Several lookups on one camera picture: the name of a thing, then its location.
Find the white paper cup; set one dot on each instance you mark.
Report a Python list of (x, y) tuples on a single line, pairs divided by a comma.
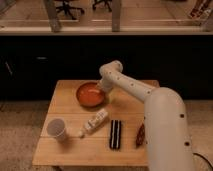
[(56, 129)]

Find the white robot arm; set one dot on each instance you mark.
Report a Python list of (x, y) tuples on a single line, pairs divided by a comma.
[(167, 136)]

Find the left black office chair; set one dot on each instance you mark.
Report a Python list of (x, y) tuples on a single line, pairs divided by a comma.
[(66, 8)]

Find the black white striped case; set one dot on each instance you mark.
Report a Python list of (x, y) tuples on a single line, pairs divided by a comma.
[(115, 134)]

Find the middle grey metal post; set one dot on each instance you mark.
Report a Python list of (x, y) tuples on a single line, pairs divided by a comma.
[(116, 11)]

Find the white plastic bottle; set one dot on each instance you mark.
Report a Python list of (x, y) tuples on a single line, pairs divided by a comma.
[(94, 122)]

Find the left grey metal post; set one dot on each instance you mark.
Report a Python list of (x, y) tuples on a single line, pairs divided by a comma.
[(52, 15)]

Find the grey metal post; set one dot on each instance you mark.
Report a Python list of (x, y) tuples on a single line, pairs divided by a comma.
[(52, 15), (116, 11)]

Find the wooden table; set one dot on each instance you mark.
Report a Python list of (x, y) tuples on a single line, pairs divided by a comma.
[(92, 150)]

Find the orange ceramic bowl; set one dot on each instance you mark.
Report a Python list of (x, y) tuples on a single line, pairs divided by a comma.
[(89, 95)]

